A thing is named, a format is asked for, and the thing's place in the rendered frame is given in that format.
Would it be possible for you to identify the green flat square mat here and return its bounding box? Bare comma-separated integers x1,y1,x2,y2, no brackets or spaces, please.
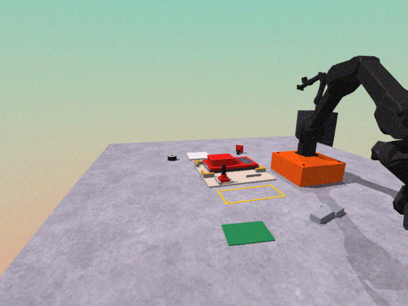
222,221,275,246

